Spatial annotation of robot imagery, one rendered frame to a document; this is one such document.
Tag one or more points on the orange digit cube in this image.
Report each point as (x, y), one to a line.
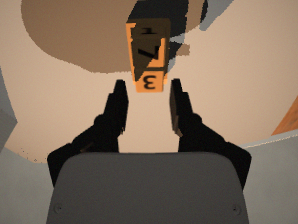
(148, 46)
(149, 79)

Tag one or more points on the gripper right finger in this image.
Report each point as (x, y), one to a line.
(194, 136)

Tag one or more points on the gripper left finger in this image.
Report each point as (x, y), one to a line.
(100, 136)

